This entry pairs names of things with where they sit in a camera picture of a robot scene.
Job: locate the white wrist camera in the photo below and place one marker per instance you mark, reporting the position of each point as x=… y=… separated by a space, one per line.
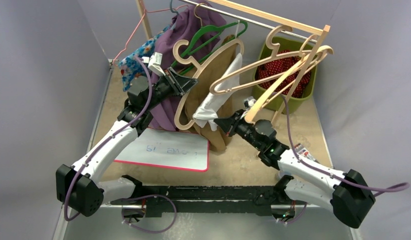
x=154 y=63
x=249 y=102

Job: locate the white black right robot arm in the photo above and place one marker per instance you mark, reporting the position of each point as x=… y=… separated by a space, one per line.
x=345 y=194

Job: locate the green plastic bin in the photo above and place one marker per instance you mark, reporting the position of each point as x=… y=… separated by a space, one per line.
x=304 y=89

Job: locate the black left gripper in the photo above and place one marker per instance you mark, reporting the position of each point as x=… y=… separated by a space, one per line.
x=179 y=85

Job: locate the pink-framed whiteboard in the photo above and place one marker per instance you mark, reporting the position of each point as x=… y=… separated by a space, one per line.
x=168 y=149

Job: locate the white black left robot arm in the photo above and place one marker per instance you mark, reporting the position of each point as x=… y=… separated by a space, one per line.
x=79 y=186

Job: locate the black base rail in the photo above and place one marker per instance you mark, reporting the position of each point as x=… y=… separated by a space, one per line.
x=261 y=200

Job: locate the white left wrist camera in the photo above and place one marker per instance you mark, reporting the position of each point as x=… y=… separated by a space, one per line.
x=154 y=63

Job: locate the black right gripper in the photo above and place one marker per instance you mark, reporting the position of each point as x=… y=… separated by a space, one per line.
x=234 y=124

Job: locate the tan garment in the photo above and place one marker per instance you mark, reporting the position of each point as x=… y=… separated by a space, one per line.
x=217 y=139

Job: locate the marker pen pack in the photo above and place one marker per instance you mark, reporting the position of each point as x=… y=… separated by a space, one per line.
x=303 y=151

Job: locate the white garment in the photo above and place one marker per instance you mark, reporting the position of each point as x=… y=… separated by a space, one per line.
x=207 y=110

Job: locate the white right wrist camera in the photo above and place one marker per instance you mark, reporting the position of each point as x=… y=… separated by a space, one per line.
x=249 y=102

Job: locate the blue floral garment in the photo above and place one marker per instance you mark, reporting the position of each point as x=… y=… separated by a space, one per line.
x=130 y=68

